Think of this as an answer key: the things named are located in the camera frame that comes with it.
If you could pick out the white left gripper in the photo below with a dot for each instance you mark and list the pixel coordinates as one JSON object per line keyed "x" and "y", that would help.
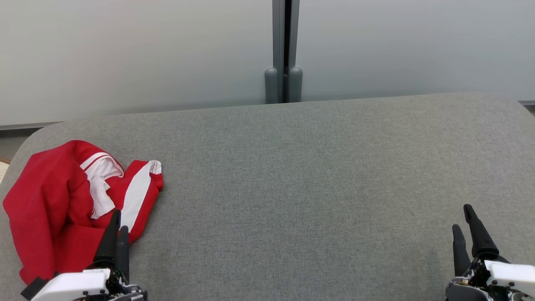
{"x": 71, "y": 286}

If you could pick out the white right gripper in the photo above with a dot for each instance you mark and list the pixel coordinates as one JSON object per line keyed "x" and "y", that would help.
{"x": 510, "y": 276}

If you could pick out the red Bulls 23 jersey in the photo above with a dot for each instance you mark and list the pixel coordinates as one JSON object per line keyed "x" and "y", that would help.
{"x": 46, "y": 200}

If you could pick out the grey fabric sofa cushion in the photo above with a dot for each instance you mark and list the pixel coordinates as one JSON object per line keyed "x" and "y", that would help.
{"x": 292, "y": 188}

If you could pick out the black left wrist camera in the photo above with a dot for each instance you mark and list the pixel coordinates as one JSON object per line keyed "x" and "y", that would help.
{"x": 33, "y": 288}

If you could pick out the grey cylindrical post foot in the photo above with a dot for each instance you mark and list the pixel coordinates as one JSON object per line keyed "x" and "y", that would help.
{"x": 271, "y": 85}
{"x": 296, "y": 83}

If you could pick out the grey partition post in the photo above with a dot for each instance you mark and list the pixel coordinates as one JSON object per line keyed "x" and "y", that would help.
{"x": 285, "y": 37}

